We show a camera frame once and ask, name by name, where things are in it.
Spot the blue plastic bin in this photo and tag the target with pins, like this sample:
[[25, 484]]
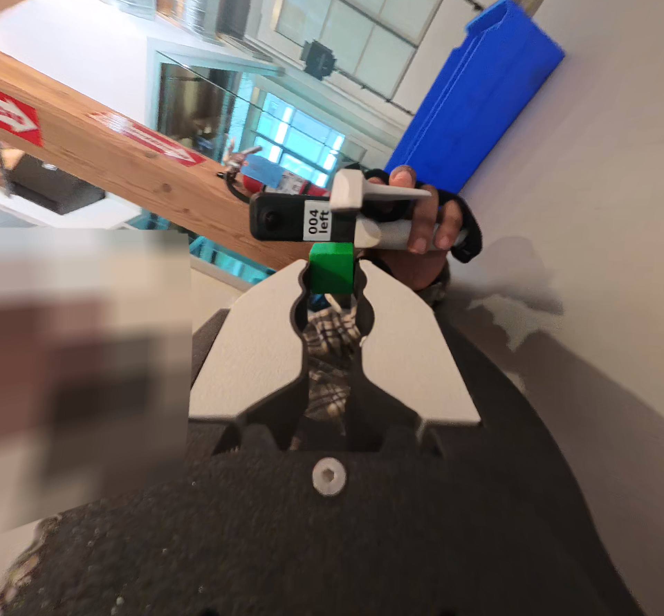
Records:
[[477, 97]]

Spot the person's left hand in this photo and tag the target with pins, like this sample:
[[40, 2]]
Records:
[[425, 222]]

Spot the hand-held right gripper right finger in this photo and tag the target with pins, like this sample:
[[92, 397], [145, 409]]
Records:
[[415, 356]]

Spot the black box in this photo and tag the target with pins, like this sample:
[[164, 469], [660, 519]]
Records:
[[52, 185]]

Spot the red fire extinguisher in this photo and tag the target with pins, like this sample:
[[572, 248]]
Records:
[[253, 184]]

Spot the green cube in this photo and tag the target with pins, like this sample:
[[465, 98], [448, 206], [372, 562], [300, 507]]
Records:
[[332, 274]]

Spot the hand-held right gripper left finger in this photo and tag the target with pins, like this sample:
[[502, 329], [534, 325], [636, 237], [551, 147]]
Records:
[[244, 356]]

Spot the red sign sticker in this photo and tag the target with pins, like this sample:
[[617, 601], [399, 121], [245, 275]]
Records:
[[18, 118], [150, 139]]

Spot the blue paper tag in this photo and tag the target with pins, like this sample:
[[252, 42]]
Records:
[[264, 170]]

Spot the person's left forearm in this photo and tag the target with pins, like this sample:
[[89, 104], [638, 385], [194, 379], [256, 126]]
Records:
[[332, 336]]

